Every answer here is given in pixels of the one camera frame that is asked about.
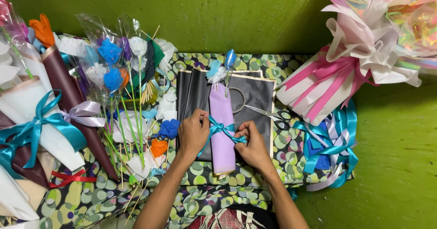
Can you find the maroon cone bouquet orange flower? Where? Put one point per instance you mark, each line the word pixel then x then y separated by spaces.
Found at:
pixel 65 82

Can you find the person's left hand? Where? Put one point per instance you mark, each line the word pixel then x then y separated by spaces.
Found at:
pixel 191 131

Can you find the white bouquet with pink flower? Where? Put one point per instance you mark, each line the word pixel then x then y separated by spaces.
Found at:
pixel 20 61

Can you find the blue paper flower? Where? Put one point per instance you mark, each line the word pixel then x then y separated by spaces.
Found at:
pixel 169 129

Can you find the clear tape roll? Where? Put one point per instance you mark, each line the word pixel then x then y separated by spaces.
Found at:
pixel 244 101

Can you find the iridescent cellophane wrapped bouquet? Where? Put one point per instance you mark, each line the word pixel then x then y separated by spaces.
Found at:
pixel 418 27

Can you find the plain white wrapped bouquet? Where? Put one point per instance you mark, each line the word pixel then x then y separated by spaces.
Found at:
pixel 13 198

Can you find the dark brown wrapped bouquet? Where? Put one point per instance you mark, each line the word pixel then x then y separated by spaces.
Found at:
pixel 24 164

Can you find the lilac satin ribbon bow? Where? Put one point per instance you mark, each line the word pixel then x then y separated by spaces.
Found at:
pixel 82 114

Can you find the beige wrapped bouquet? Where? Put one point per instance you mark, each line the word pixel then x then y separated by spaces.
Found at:
pixel 36 191

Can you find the heap of green black paper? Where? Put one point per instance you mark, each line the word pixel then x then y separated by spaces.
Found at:
pixel 155 56

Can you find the person's right hand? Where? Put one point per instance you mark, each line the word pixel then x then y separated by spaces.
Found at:
pixel 254 147

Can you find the wide pink ribbon bow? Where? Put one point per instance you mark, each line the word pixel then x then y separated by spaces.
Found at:
pixel 328 74

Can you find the lilac paper wrapped flower bouquet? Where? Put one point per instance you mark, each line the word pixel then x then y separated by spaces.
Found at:
pixel 222 106

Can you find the teal satin ribbon bow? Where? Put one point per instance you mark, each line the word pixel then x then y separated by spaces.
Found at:
pixel 220 129

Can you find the orange paper flower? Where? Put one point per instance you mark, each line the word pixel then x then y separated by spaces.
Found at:
pixel 159 147

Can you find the bunch of cellophane wrapped flowers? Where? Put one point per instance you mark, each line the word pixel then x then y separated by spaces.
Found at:
pixel 111 72

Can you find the stack of black wrapping paper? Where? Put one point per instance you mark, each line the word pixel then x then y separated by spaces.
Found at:
pixel 259 94

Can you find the large white pink wrapped bouquet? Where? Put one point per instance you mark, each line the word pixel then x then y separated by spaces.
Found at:
pixel 307 92

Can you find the loose bamboo skewers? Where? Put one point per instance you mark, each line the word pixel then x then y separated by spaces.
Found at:
pixel 135 201

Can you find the white cone wrapped bouquet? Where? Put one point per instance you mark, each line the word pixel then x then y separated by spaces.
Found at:
pixel 24 102

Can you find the green circle patterned cloth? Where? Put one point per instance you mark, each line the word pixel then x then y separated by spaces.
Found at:
pixel 218 195

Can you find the heap of teal white ribbons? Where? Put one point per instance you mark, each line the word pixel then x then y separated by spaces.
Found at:
pixel 327 147

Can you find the large teal ribbon bow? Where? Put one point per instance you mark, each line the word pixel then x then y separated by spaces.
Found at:
pixel 34 126

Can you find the pile of white paper flowers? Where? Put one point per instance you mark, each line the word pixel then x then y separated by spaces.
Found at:
pixel 131 123

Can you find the bundle of bamboo skewers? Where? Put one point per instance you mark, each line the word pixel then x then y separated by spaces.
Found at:
pixel 147 94

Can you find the red ribbon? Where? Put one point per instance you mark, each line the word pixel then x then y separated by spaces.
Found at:
pixel 68 178

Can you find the person's red patterned garment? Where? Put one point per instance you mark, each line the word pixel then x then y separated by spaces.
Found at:
pixel 232 219

